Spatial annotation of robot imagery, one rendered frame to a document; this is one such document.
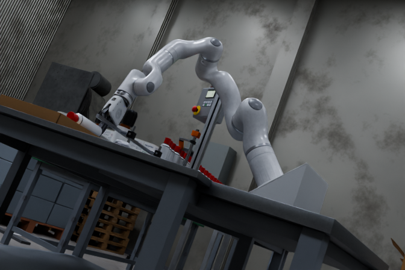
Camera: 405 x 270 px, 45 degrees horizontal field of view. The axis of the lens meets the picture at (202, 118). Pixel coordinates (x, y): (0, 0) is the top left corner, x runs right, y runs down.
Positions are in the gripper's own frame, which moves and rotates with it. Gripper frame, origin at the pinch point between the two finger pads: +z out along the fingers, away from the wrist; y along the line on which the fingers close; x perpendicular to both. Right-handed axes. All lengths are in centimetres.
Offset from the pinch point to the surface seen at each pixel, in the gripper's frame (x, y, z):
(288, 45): 83, 382, -452
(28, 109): -0.4, -38.3, 22.7
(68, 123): -12.8, -33.5, 20.1
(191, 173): -63, -40, 27
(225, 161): 114, 451, -259
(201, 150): -16, 63, -40
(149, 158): -50, -40, 26
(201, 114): -7, 60, -61
